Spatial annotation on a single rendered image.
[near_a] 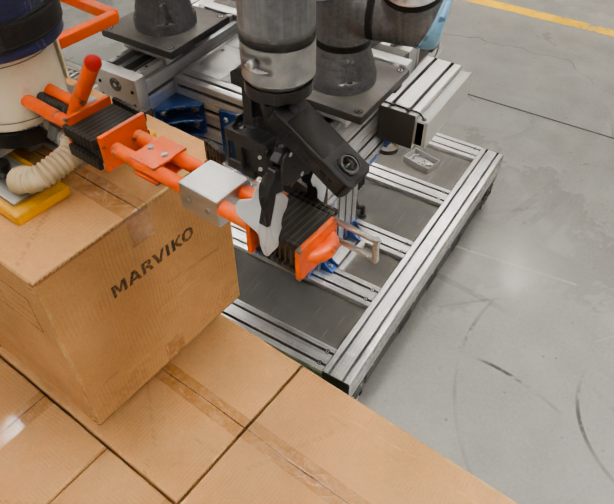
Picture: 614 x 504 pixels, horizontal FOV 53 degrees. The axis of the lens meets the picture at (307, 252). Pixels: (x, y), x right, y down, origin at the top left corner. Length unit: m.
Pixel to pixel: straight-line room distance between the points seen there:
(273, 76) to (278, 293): 1.44
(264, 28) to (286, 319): 1.43
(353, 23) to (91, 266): 0.66
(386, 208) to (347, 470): 1.23
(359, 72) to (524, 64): 2.52
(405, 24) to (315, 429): 0.82
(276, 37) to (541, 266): 2.04
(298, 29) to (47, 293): 0.57
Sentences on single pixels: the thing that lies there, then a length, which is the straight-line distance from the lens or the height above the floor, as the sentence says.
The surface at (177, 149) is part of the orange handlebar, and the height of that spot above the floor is 1.22.
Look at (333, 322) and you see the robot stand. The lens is 1.93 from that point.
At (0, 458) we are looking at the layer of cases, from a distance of 1.46.
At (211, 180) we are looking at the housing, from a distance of 0.82.
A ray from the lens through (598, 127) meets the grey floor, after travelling 3.38.
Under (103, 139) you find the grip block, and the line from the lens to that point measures 0.91.
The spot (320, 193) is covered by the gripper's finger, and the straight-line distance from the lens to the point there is 0.76.
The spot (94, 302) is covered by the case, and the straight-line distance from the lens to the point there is 1.06.
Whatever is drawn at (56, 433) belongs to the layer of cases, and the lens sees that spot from 1.44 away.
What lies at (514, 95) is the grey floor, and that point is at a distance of 3.48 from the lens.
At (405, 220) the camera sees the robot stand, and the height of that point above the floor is 0.21.
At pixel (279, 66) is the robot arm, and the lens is 0.61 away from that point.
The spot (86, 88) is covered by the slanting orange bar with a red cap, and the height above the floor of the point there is 1.27.
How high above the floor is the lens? 1.73
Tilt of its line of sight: 46 degrees down
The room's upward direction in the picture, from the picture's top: straight up
